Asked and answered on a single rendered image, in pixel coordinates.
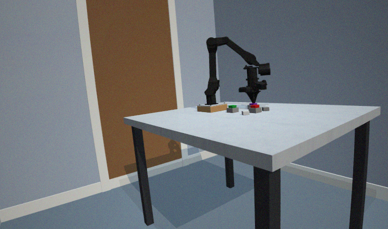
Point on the red button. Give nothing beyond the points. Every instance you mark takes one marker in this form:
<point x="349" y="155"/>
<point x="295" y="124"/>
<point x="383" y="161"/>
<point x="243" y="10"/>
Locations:
<point x="255" y="109"/>

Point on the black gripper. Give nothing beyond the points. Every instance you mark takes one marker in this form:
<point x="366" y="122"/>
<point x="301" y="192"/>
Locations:
<point x="252" y="93"/>

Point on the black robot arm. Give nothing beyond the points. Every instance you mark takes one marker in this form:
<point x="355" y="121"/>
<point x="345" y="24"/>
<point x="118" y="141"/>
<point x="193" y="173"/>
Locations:
<point x="213" y="83"/>

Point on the green button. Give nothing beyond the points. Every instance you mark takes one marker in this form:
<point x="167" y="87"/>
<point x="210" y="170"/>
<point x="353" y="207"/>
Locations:
<point x="232" y="109"/>

